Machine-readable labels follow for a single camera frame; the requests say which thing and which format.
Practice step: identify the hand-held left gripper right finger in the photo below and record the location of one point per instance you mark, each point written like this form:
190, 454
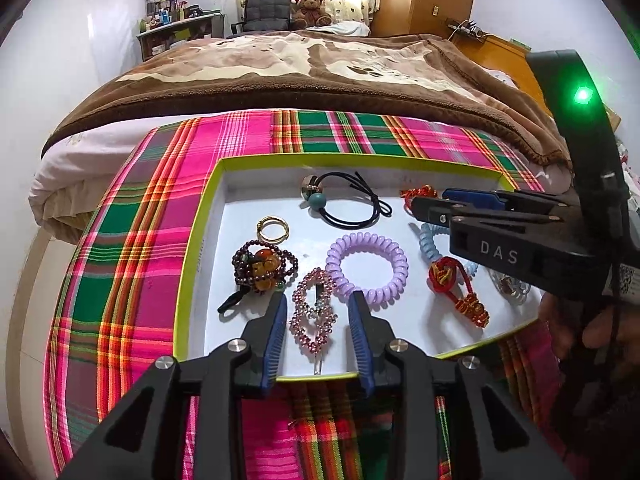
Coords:
361, 347

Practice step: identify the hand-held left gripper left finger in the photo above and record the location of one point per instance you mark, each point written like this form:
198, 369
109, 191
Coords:
274, 347

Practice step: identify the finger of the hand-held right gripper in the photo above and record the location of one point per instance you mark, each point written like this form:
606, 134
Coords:
470, 195
440, 210

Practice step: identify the small red knot charm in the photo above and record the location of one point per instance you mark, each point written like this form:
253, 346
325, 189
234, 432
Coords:
417, 192

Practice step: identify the pink rhinestone hair clip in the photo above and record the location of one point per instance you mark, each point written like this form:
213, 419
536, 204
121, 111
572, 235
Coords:
300, 310

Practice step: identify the silver hair clip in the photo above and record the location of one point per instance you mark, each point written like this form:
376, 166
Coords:
507, 285

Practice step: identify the large red knot charm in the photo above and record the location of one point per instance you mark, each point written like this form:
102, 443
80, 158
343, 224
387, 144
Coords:
442, 275

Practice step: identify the gold rings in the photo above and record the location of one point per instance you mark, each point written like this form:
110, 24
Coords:
259, 230

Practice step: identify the white tray green rim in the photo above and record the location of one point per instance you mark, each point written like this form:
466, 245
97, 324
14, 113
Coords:
280, 195

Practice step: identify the person's right forearm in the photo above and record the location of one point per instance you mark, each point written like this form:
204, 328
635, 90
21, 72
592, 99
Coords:
600, 410

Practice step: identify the person's right hand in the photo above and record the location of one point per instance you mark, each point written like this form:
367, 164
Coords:
557, 325

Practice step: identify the power strip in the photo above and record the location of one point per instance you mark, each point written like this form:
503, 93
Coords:
467, 27

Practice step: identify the pink green plaid cloth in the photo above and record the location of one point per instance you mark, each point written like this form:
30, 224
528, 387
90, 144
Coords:
125, 260

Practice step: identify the brown plush blanket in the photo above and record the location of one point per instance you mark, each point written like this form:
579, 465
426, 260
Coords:
300, 75

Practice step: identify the white pillow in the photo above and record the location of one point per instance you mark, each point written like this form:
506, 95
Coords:
350, 28

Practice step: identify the brown teddy bear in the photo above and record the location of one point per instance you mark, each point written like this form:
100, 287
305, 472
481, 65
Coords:
310, 7

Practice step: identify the tan mattress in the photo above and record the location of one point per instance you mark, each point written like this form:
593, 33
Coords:
65, 222

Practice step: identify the black chair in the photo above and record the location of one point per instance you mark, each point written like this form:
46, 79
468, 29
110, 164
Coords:
265, 12

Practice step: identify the desk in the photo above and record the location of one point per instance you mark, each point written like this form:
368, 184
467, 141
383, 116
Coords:
175, 35

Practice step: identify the cluster of bottles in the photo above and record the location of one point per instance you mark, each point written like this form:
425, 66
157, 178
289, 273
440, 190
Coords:
162, 12

